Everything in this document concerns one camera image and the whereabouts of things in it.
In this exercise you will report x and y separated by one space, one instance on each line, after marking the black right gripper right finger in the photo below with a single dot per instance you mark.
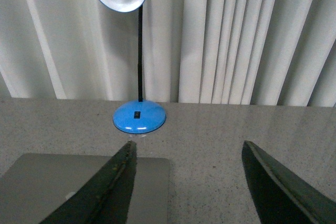
279 195

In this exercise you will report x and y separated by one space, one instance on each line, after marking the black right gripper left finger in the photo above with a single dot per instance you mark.
106 196

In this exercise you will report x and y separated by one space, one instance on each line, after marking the silver grey laptop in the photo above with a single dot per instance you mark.
37 184

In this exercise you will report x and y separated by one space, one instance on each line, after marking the white pleated curtain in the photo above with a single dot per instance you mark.
264 52

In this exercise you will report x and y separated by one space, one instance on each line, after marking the blue desk lamp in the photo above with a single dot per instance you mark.
136 115

